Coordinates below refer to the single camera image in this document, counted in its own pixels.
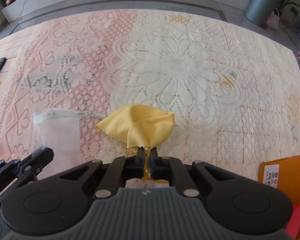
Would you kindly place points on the red lidded toy box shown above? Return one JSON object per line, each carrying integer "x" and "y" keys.
{"x": 294, "y": 223}

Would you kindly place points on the woven pastel basket bag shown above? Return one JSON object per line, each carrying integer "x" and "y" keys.
{"x": 273, "y": 20}

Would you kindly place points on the blue metal trash can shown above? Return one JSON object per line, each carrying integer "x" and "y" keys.
{"x": 258, "y": 11}

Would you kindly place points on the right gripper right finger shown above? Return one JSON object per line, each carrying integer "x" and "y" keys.
{"x": 175, "y": 172}

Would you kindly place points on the orange cardboard box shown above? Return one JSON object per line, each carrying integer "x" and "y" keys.
{"x": 284, "y": 175}

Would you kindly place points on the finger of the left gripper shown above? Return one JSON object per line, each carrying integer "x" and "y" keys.
{"x": 15, "y": 168}

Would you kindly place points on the white plastic bag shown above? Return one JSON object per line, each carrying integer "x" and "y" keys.
{"x": 59, "y": 130}

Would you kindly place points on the lace tablecloth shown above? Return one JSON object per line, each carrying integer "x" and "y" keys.
{"x": 235, "y": 94}

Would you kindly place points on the yellow microfiber cloth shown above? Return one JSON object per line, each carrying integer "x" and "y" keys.
{"x": 139, "y": 126}

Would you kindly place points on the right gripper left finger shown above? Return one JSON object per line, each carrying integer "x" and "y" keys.
{"x": 114, "y": 175}

